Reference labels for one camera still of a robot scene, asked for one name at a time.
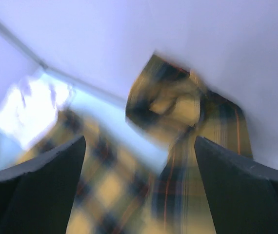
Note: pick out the white folded shirt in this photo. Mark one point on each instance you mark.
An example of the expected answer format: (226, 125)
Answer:
(30, 109)

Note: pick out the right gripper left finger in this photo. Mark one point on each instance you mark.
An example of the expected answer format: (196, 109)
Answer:
(36, 196)

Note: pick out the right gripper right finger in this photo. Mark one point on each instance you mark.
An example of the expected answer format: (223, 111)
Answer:
(242, 194)

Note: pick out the yellow plaid long sleeve shirt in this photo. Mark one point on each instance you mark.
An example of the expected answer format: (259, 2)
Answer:
(116, 194)

